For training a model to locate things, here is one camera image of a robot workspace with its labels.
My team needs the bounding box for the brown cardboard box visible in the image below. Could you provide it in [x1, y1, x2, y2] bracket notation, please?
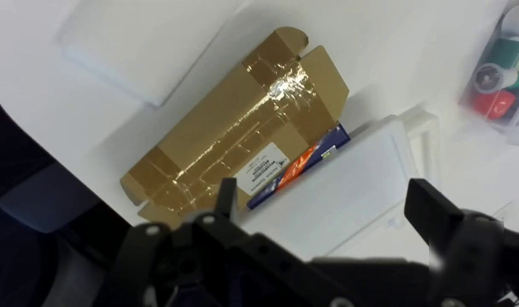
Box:
[120, 26, 352, 231]

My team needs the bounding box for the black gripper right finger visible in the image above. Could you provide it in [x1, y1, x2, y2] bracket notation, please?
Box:
[403, 178, 519, 307]

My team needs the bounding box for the clear container of coloured pieces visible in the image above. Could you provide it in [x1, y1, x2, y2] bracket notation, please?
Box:
[456, 0, 519, 147]

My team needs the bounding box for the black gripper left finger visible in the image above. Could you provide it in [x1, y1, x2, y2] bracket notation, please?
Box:
[99, 178, 332, 307]

